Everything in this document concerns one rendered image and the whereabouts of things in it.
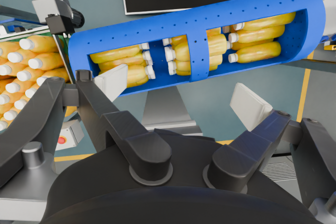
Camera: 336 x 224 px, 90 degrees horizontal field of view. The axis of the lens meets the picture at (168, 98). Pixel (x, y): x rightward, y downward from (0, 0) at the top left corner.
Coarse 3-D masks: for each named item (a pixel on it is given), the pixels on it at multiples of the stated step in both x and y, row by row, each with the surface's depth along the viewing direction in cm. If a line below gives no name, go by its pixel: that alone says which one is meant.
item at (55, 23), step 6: (48, 18) 72; (54, 18) 72; (60, 18) 72; (66, 18) 76; (48, 24) 73; (54, 24) 73; (60, 24) 73; (66, 24) 75; (54, 30) 73; (60, 30) 74; (66, 30) 74; (72, 30) 80; (66, 36) 76
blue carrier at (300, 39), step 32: (256, 0) 58; (288, 0) 56; (320, 0) 56; (96, 32) 59; (128, 32) 57; (160, 32) 56; (192, 32) 56; (288, 32) 72; (320, 32) 58; (96, 64) 77; (160, 64) 83; (192, 64) 59; (224, 64) 80; (256, 64) 76
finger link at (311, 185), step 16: (304, 128) 11; (320, 128) 11; (304, 144) 10; (320, 144) 9; (304, 160) 10; (320, 160) 8; (304, 176) 9; (320, 176) 8; (304, 192) 8; (320, 192) 7
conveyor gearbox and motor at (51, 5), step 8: (32, 0) 82; (40, 0) 82; (48, 0) 82; (56, 0) 84; (64, 0) 97; (40, 8) 83; (48, 8) 83; (56, 8) 83; (64, 8) 90; (72, 8) 104; (40, 16) 84; (72, 16) 96; (80, 16) 110; (80, 24) 112
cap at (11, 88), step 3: (9, 84) 68; (12, 84) 68; (15, 84) 70; (6, 87) 68; (9, 87) 68; (12, 87) 69; (15, 87) 69; (9, 90) 69; (12, 90) 69; (15, 90) 69
